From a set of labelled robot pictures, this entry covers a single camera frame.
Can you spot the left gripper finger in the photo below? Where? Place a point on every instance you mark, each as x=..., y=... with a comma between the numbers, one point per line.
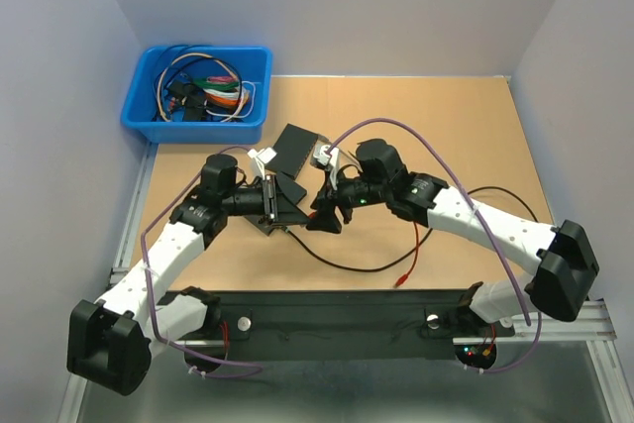
x=288, y=217
x=287, y=190

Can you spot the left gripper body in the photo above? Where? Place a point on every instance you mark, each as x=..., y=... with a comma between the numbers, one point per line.
x=246, y=200

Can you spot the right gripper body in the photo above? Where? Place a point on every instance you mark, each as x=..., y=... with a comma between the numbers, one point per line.
x=359, y=191

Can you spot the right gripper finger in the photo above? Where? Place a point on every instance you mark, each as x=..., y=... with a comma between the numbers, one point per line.
x=324, y=219
x=321, y=199

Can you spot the black network switch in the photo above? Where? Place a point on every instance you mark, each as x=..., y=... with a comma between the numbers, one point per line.
x=293, y=148
x=267, y=228

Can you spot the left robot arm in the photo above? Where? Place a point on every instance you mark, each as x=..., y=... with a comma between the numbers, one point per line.
x=113, y=339

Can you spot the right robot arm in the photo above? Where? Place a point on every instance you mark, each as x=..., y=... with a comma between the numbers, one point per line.
x=558, y=262

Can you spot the blue plastic bin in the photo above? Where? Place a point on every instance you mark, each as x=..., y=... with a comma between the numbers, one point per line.
x=140, y=111

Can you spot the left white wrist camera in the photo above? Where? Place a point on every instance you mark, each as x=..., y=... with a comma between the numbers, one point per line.
x=259, y=159

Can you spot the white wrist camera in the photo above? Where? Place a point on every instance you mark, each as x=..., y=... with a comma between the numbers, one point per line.
x=327, y=158
x=259, y=159

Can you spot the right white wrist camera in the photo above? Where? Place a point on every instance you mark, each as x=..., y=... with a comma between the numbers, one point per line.
x=327, y=158

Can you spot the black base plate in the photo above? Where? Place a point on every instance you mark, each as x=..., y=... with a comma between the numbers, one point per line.
x=259, y=326

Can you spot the aluminium frame rail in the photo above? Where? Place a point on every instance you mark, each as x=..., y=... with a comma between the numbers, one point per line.
x=594, y=323

